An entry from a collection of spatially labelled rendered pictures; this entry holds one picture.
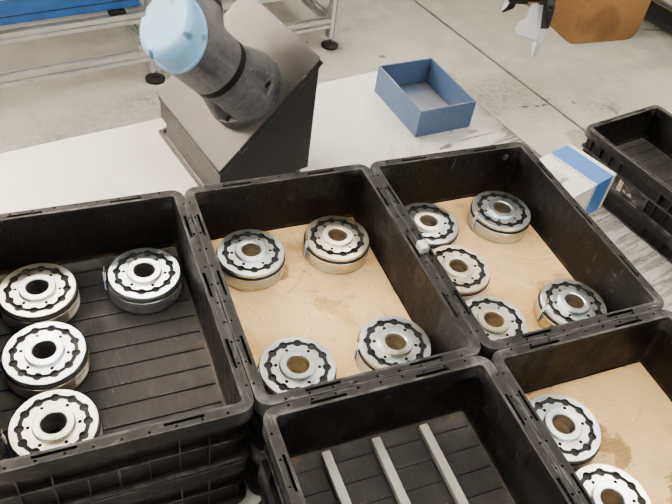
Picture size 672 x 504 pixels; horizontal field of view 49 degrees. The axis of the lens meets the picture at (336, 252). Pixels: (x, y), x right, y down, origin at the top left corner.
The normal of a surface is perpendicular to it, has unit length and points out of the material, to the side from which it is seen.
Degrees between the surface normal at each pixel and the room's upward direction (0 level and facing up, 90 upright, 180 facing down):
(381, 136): 0
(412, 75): 90
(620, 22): 91
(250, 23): 44
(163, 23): 48
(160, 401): 0
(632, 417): 0
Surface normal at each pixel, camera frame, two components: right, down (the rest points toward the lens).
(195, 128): -0.49, -0.30
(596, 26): 0.32, 0.70
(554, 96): 0.12, -0.71
